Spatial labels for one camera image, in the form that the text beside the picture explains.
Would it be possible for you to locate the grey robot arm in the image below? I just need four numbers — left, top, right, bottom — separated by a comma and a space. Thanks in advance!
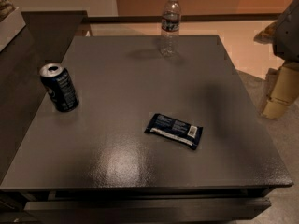
262, 0, 299, 119

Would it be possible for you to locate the dark table drawer front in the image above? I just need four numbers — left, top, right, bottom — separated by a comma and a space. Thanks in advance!
25, 198, 271, 224

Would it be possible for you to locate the dark blue soda can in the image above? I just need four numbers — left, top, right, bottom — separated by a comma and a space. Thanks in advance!
39, 63, 79, 112

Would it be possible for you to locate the clear plastic water bottle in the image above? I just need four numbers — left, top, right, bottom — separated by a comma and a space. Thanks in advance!
160, 0, 181, 57

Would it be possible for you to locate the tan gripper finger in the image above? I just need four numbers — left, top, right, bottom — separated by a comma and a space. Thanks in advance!
261, 62, 299, 119
265, 68, 278, 88

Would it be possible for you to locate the dark blue rxbar wrapper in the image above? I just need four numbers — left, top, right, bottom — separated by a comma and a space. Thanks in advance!
145, 113, 203, 150

